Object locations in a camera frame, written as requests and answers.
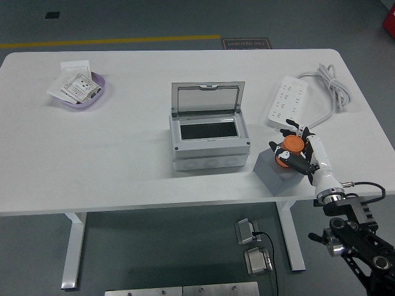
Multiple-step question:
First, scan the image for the yellow floor tape line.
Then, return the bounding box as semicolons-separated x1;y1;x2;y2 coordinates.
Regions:
0;35;222;49

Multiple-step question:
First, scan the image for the grey electrical box clear lid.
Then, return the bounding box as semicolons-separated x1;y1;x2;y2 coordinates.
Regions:
168;81;251;172

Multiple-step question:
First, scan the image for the bagged white socket panel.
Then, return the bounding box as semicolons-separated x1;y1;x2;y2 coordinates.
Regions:
60;72;100;104

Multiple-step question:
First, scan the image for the red box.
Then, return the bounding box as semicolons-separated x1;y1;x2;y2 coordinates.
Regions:
381;8;395;39

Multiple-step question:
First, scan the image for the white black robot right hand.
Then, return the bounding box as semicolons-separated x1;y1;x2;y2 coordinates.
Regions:
268;118;344;198

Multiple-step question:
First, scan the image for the black pedal cable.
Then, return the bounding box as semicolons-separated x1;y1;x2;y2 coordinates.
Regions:
252;231;278;296

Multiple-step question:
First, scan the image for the grey cube block round hole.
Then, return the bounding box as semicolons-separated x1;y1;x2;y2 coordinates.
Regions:
253;149;305;196

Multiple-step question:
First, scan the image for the grey metal foot pedal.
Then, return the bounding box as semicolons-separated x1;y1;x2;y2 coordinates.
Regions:
244;246;274;276
234;218;262;245

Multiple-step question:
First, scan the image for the orange cylinder object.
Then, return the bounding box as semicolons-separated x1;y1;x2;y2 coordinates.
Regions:
275;135;305;169

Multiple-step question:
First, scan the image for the purple plastic tray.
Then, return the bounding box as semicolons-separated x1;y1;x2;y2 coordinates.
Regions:
52;71;107;109

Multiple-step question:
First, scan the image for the grey metal plate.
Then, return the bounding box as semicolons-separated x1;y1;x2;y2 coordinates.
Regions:
104;286;183;296
182;281;260;296

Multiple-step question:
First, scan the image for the white power strip cord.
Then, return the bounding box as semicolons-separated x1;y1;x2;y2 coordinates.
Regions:
296;64;352;130

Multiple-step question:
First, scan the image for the black floor sign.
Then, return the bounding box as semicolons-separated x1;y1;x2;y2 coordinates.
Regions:
221;38;273;50

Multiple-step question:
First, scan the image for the white wall switch plate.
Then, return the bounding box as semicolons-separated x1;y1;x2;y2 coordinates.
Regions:
60;60;93;78

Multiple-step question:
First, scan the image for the white flat packet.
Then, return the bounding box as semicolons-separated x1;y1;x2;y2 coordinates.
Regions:
46;73;78;104

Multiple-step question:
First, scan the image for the white table leg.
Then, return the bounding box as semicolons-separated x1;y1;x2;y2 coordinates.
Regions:
60;212;88;290
276;200;306;272

